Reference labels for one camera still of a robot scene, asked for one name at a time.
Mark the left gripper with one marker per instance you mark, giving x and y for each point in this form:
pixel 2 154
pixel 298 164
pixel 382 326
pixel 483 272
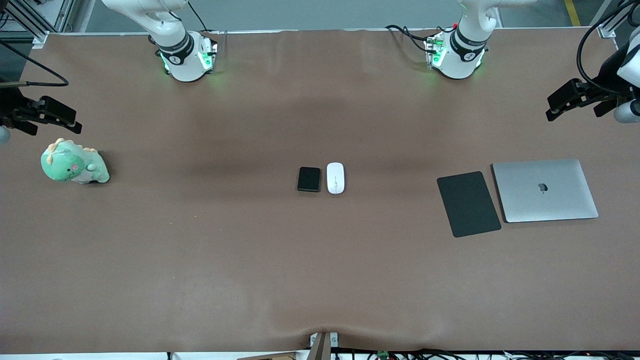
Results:
pixel 606 74

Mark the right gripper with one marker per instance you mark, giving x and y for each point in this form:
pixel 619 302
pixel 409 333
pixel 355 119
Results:
pixel 9 107

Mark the white computer mouse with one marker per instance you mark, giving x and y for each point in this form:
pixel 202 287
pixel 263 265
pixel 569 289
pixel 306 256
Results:
pixel 335 178

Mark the black phone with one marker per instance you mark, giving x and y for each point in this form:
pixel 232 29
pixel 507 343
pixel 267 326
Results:
pixel 309 179

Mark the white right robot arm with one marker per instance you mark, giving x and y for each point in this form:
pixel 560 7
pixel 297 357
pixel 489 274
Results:
pixel 180 47

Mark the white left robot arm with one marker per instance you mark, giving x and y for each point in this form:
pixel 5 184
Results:
pixel 460 50

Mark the black mouse pad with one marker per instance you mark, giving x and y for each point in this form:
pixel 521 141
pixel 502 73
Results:
pixel 468 204

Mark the green dinosaur plush toy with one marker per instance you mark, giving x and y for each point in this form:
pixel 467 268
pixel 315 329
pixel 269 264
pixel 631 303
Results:
pixel 70 165

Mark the silver laptop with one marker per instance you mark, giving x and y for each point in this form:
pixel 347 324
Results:
pixel 545 192

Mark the brown table cover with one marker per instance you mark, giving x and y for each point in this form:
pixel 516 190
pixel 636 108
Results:
pixel 320 275

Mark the aluminium frame profile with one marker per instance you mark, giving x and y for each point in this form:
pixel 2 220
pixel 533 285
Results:
pixel 612 20
pixel 37 22

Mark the brown camera mount bracket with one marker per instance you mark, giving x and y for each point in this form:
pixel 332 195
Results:
pixel 320 347

